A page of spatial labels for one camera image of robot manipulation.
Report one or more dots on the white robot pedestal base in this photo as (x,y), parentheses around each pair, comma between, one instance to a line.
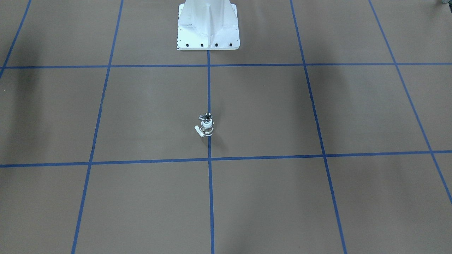
(208,25)

